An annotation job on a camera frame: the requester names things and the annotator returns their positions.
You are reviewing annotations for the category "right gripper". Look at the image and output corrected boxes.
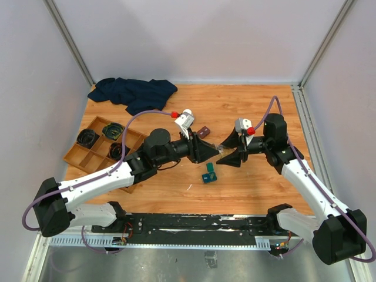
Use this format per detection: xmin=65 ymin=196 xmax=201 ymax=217
xmin=216 ymin=127 xmax=271 ymax=167

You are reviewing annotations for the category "right aluminium frame post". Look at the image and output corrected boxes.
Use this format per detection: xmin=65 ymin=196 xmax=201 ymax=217
xmin=298 ymin=0 xmax=357 ymax=89

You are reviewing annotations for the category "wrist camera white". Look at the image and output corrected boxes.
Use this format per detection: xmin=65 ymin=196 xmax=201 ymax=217
xmin=174 ymin=114 xmax=194 ymax=139
xmin=235 ymin=118 xmax=256 ymax=146

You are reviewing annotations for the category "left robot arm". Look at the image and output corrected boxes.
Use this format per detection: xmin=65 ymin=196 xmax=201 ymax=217
xmin=28 ymin=129 xmax=219 ymax=237

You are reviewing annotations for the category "brown pill box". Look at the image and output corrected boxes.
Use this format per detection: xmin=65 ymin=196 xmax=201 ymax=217
xmin=197 ymin=126 xmax=211 ymax=139

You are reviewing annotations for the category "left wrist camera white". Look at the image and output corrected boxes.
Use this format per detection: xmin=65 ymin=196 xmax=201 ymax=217
xmin=174 ymin=114 xmax=194 ymax=139

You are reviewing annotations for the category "aluminium frame post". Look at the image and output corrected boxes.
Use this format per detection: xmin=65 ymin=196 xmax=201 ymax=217
xmin=298 ymin=0 xmax=357 ymax=89
xmin=42 ymin=0 xmax=95 ymax=85

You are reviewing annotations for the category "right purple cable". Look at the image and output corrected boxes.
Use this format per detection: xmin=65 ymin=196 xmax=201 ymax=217
xmin=246 ymin=96 xmax=376 ymax=263

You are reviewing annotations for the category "dark blue cloth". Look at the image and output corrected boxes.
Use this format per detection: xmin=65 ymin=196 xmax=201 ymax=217
xmin=88 ymin=78 xmax=178 ymax=116

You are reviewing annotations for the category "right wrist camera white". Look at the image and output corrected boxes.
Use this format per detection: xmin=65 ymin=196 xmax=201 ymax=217
xmin=235 ymin=118 xmax=256 ymax=146

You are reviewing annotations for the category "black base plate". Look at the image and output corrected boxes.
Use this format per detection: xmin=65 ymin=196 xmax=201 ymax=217
xmin=91 ymin=213 xmax=290 ymax=248

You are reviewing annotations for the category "left aluminium frame post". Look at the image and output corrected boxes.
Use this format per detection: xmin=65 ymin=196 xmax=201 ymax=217
xmin=42 ymin=0 xmax=95 ymax=85

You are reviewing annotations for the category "green yellow coiled cable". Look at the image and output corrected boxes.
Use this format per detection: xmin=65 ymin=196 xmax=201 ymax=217
xmin=102 ymin=122 xmax=125 ymax=140

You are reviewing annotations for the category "teal pill box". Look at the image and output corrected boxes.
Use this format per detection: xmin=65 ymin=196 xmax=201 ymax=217
xmin=202 ymin=162 xmax=217 ymax=184

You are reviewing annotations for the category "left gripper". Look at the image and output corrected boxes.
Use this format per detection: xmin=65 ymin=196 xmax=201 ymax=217
xmin=155 ymin=127 xmax=219 ymax=167

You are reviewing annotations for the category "clear jar of yellow pills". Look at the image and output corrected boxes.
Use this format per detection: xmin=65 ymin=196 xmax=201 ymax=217
xmin=217 ymin=145 xmax=236 ymax=158

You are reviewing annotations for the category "wooden compartment tray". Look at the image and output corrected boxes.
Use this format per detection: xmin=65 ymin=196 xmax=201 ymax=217
xmin=63 ymin=116 xmax=146 ymax=194

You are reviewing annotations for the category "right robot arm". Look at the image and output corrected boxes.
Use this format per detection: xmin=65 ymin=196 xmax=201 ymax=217
xmin=217 ymin=113 xmax=367 ymax=265

